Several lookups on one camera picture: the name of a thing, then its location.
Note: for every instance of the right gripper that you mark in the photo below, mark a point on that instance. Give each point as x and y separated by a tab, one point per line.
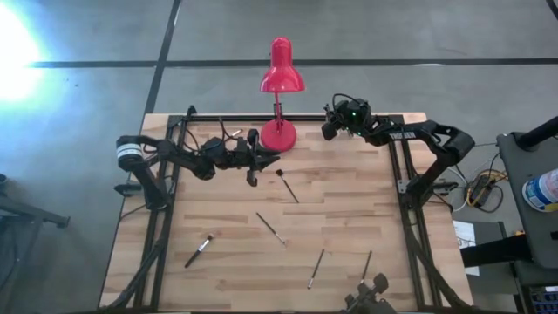
353	115

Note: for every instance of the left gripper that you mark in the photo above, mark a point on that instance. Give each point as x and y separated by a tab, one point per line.
229	159

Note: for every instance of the black fan makeup brush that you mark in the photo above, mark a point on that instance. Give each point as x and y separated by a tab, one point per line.
287	186

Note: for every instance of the thin black makeup brush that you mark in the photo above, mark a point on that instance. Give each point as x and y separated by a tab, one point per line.
237	132
367	264
316	269

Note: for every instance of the dark round-head makeup brush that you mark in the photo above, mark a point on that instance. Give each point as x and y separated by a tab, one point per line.
270	227

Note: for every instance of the thick tan-head makeup brush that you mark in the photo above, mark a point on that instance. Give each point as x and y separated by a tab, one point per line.
198	251

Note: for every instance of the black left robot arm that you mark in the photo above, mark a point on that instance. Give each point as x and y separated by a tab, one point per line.
174	152

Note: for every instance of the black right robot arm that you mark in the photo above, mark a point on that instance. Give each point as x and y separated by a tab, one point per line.
414	134

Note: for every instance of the red desk lamp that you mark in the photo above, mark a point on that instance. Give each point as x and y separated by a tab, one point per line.
279	137

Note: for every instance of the black power box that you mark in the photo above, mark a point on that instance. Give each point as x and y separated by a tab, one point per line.
484	187

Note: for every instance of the white paper sheet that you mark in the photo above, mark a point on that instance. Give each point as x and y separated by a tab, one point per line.
464	235

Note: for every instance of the black pole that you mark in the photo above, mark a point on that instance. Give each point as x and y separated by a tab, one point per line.
538	133

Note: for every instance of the black shelf bar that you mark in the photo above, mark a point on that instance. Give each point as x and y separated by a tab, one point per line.
497	250

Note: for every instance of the white blue wipes canister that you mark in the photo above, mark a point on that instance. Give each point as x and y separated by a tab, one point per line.
542	192

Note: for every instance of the dark metal stand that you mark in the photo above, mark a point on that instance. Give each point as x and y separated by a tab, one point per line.
63	221

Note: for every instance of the grey side cart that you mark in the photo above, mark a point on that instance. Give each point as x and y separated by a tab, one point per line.
536	227

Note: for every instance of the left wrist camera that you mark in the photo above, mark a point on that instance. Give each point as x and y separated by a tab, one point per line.
242	157

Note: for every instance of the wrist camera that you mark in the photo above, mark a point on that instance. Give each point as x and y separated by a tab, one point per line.
330	131
242	157

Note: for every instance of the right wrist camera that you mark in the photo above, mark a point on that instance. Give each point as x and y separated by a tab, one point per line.
330	131

